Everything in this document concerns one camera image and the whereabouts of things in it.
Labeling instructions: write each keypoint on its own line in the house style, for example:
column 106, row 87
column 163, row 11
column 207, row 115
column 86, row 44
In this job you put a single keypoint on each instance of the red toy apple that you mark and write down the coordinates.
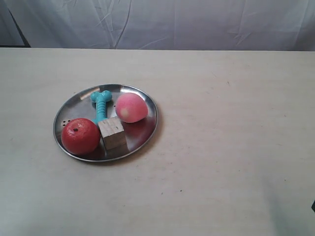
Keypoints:
column 80, row 136

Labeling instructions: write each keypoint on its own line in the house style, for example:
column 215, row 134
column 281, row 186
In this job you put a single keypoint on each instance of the wooden cube block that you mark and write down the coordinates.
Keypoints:
column 112, row 133

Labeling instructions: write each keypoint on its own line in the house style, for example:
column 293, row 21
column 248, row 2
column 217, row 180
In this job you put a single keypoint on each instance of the round metal plate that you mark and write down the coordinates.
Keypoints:
column 81, row 106

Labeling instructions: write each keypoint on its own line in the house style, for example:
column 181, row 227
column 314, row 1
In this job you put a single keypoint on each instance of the white backdrop curtain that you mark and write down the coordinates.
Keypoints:
column 287, row 25

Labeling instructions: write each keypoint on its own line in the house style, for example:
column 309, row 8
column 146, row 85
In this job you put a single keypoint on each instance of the teal rubber bone toy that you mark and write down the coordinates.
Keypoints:
column 100, row 99

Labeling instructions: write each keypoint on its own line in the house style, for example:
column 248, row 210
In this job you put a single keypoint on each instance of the small wooden die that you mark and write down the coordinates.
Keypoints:
column 65, row 122

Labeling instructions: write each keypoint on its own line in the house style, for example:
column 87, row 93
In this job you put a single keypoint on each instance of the pink toy peach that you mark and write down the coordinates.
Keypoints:
column 131, row 108

